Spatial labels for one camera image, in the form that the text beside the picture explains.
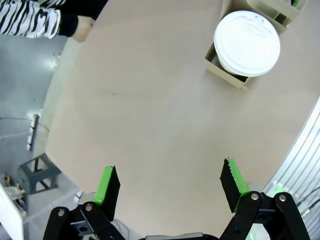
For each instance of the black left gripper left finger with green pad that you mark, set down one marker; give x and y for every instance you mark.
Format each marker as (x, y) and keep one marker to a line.
(110, 190)

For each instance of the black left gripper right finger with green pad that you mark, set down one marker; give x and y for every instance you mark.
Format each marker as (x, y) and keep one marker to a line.
(231, 182)

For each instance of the zebra striped sleeve forearm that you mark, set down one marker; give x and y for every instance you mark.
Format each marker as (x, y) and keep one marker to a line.
(25, 17)

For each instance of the grey cardboard cup carrier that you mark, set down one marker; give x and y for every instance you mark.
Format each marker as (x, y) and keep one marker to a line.
(225, 73)

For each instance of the person's bare hand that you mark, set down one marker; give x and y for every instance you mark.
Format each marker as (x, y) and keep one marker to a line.
(83, 28)

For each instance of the grey metal stool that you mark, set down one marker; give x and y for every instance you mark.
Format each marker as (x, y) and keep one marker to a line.
(37, 172)

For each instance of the white power strip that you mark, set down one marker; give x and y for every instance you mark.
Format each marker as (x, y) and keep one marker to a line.
(32, 132)

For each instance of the white panel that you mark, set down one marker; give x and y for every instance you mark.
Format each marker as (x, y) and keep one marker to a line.
(8, 215)

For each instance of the aluminium profile frame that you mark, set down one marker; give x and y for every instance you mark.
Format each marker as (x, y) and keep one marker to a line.
(302, 150)

